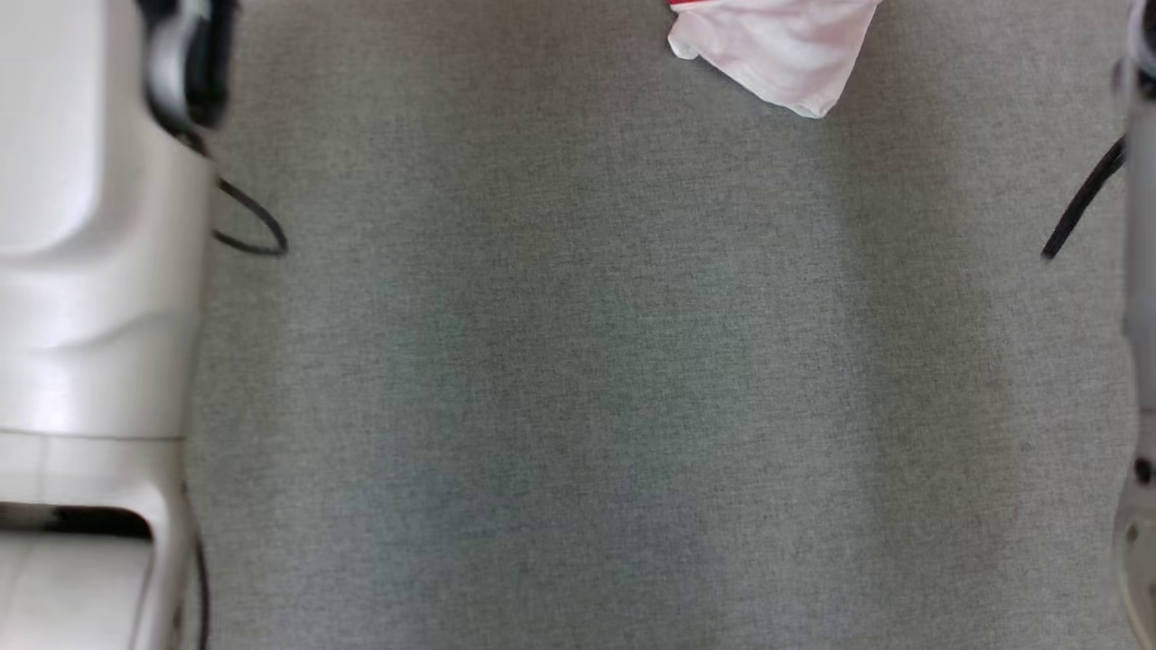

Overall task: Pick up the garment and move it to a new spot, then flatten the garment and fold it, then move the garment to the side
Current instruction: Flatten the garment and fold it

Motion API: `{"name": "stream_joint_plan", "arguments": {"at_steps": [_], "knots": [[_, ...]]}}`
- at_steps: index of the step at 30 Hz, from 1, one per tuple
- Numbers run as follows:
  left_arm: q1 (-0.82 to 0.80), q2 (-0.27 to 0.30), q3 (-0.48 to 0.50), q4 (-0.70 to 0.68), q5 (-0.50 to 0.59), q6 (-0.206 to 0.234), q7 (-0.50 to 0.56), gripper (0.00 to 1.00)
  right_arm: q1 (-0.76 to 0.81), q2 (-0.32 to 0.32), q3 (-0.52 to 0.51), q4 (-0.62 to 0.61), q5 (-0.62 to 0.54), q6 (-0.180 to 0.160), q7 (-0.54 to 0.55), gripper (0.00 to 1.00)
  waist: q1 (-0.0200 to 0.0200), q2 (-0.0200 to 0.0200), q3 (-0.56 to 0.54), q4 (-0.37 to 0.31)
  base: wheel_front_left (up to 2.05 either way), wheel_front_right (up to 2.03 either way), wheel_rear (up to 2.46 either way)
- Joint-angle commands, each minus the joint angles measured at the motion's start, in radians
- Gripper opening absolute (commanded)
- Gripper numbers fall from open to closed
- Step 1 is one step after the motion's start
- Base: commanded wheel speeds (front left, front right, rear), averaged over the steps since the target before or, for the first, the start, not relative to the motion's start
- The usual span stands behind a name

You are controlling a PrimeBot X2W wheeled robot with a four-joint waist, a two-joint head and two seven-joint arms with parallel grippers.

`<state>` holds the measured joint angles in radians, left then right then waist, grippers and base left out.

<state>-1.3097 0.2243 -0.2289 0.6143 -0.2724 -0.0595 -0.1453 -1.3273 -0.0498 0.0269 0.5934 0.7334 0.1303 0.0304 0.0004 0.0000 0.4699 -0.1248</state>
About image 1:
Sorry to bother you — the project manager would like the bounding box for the red white striped jersey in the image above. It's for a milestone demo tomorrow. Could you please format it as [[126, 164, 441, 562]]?
[[667, 0, 882, 120]]

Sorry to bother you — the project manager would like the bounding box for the grey fabric sofa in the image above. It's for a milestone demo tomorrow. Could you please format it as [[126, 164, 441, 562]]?
[[176, 0, 1139, 650]]

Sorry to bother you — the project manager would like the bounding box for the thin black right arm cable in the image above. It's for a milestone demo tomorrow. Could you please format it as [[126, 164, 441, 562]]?
[[1040, 135, 1130, 263]]

